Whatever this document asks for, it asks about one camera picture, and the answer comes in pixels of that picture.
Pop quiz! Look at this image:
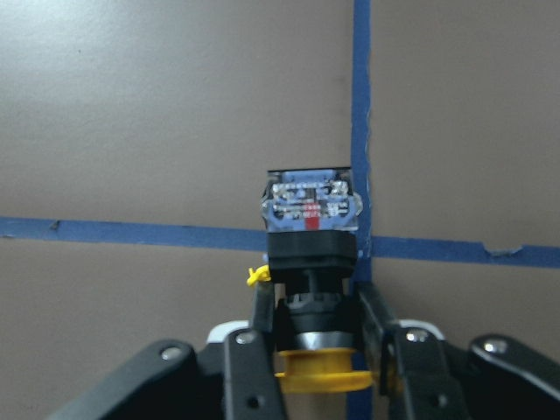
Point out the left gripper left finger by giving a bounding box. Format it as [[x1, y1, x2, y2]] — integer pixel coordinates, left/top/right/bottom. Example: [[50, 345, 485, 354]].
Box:
[[50, 283, 287, 419]]

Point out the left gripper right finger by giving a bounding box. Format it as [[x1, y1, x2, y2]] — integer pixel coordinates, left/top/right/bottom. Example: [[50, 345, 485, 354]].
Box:
[[354, 283, 559, 419]]

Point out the yellow push button switch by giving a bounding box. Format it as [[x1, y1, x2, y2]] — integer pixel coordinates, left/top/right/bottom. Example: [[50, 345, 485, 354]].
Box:
[[247, 167, 374, 394]]

